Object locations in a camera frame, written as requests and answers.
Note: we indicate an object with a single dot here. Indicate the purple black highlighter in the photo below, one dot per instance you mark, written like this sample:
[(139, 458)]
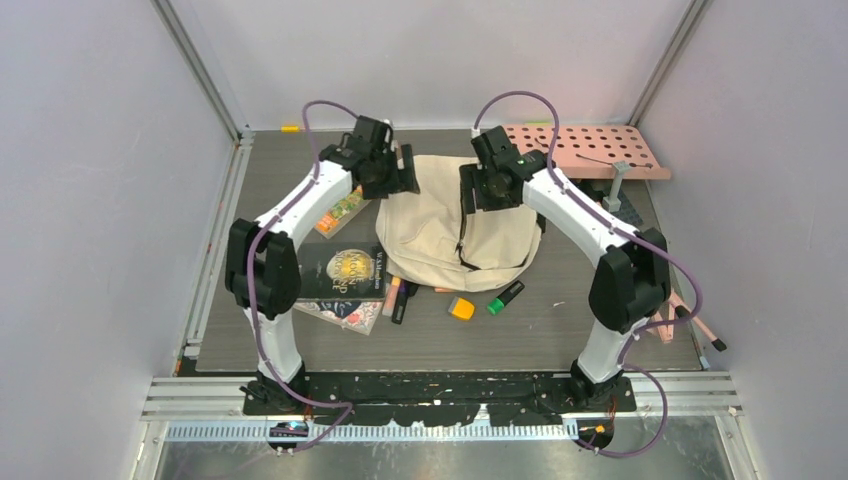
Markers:
[(406, 291)]

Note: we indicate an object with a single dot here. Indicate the green black highlighter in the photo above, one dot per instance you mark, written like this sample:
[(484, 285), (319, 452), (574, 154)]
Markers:
[(505, 297)]

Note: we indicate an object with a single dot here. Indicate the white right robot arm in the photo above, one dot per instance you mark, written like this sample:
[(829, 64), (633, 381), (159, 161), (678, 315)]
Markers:
[(632, 272)]

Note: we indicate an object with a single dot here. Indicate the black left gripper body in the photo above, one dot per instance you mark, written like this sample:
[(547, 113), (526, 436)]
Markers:
[(387, 178)]

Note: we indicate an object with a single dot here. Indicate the light orange highlighter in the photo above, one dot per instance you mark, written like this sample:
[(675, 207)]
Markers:
[(391, 296)]

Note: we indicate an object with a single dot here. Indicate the cream canvas backpack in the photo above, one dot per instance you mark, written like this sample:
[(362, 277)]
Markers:
[(430, 241)]

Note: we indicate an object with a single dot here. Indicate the orange green paperback book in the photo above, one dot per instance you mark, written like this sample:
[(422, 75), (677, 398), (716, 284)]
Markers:
[(341, 213)]

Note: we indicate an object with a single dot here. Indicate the grey bracket on stand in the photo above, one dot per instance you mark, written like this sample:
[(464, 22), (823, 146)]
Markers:
[(611, 202)]

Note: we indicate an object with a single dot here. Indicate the pink perforated stand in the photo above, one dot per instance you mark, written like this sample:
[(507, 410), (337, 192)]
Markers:
[(585, 153)]

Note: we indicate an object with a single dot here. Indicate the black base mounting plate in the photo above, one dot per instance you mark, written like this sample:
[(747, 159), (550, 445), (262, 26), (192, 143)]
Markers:
[(435, 399)]

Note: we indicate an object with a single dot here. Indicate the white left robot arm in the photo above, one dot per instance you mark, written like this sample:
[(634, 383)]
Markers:
[(262, 269)]

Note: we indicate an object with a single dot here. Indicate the black moon cover book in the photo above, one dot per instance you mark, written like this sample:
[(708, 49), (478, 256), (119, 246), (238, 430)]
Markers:
[(342, 271)]

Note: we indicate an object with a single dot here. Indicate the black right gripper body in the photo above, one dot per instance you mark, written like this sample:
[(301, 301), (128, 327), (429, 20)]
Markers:
[(473, 176)]

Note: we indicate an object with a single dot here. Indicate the patterned book under black book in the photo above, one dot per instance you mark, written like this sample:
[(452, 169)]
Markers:
[(354, 315)]

